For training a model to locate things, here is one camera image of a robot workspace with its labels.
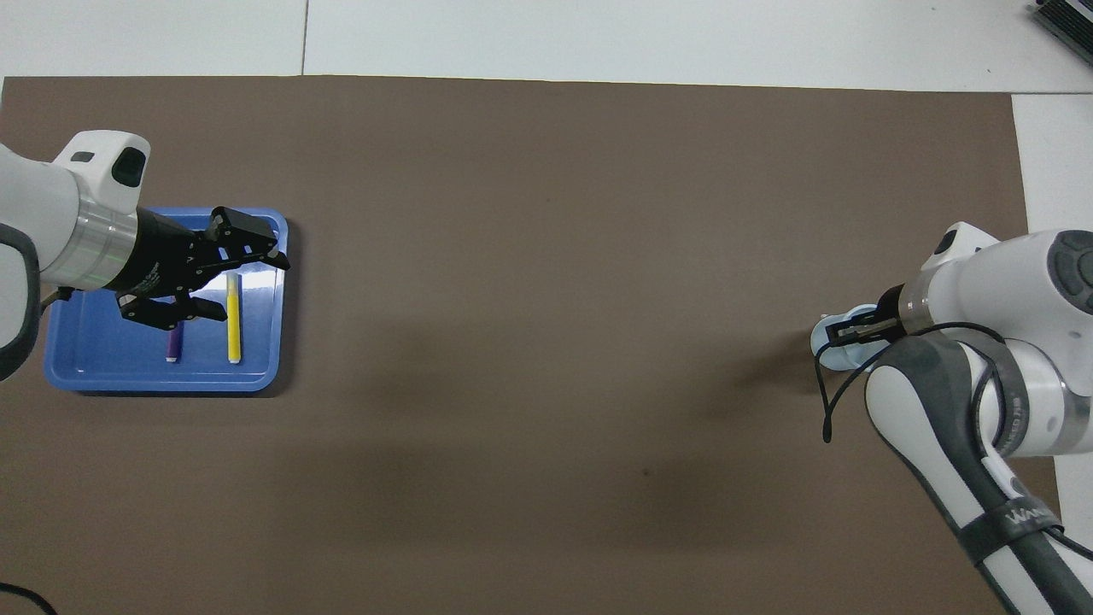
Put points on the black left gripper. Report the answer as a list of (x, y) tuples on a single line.
[(166, 256)]

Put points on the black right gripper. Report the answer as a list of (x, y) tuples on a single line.
[(892, 309)]

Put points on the yellow marker pen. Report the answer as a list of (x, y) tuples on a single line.
[(233, 329)]

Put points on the purple marker pen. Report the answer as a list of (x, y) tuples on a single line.
[(173, 343)]

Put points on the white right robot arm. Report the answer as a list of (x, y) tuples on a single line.
[(1016, 342)]

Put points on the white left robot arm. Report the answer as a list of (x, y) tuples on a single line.
[(51, 222)]

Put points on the blue plastic tray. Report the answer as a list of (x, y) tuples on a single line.
[(102, 359)]

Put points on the translucent plastic pen cup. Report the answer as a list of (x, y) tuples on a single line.
[(821, 348)]

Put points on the brown table mat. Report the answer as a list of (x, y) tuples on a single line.
[(546, 256)]

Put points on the grey ribbed device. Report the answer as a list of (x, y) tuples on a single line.
[(1067, 21)]

